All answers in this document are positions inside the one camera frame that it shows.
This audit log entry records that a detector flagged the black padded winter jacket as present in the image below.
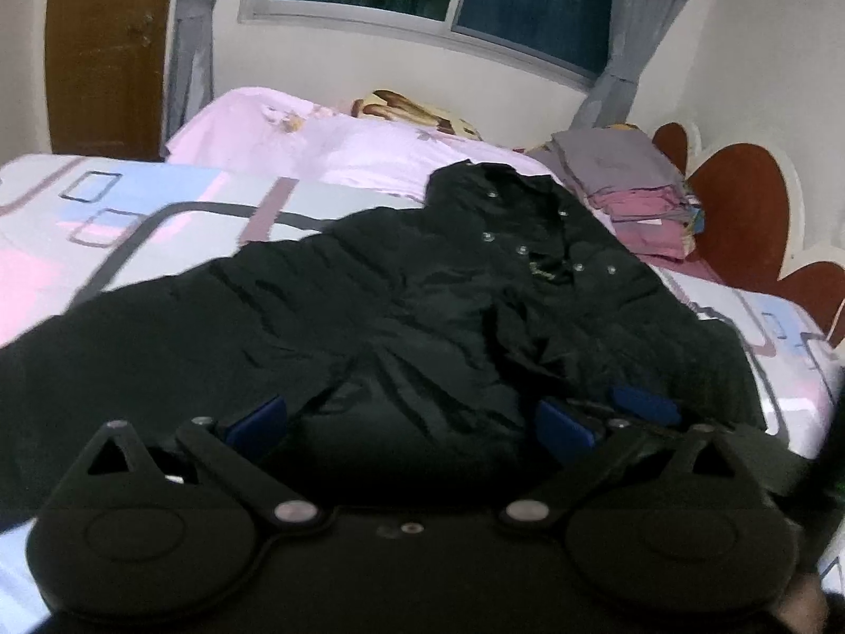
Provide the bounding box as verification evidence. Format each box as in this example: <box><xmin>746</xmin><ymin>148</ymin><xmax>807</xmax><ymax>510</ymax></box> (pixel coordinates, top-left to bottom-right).
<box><xmin>2</xmin><ymin>163</ymin><xmax>765</xmax><ymax>527</ymax></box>

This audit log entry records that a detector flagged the pink folded cloth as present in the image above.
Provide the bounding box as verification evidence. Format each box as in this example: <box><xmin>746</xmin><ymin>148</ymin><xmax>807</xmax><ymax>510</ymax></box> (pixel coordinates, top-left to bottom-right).
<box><xmin>587</xmin><ymin>186</ymin><xmax>705</xmax><ymax>262</ymax></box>

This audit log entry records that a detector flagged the red white scalloped headboard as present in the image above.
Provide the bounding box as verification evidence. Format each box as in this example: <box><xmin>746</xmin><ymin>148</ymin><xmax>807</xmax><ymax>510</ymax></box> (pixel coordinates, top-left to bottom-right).
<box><xmin>653</xmin><ymin>119</ymin><xmax>843</xmax><ymax>352</ymax></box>

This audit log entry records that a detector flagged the grey folded cloth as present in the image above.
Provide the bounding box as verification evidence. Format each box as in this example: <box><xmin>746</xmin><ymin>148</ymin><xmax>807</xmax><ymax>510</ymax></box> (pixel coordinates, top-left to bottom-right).
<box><xmin>527</xmin><ymin>127</ymin><xmax>693</xmax><ymax>225</ymax></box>

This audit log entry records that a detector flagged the light pink blanket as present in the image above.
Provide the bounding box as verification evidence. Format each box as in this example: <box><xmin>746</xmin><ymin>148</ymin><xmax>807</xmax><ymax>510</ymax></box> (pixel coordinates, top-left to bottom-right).
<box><xmin>162</xmin><ymin>85</ymin><xmax>619</xmax><ymax>232</ymax></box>

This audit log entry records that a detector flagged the brown wooden door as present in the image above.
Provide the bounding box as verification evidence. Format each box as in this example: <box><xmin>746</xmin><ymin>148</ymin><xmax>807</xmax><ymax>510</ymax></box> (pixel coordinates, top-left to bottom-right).
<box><xmin>44</xmin><ymin>0</ymin><xmax>171</xmax><ymax>161</ymax></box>

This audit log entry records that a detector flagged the grey right curtain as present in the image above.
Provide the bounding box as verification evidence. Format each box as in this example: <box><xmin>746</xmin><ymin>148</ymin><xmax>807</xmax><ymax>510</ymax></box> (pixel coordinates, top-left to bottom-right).
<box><xmin>570</xmin><ymin>0</ymin><xmax>689</xmax><ymax>129</ymax></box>

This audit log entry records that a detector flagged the grey curtain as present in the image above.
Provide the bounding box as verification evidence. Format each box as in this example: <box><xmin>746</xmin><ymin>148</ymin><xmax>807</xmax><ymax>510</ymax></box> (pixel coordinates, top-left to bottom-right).
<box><xmin>162</xmin><ymin>0</ymin><xmax>218</xmax><ymax>143</ymax></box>
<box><xmin>570</xmin><ymin>0</ymin><xmax>689</xmax><ymax>129</ymax></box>

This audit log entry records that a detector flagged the grey left curtain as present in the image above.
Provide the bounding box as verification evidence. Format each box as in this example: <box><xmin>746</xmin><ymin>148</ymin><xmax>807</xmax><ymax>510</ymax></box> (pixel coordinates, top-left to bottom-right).
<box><xmin>162</xmin><ymin>0</ymin><xmax>218</xmax><ymax>143</ymax></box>

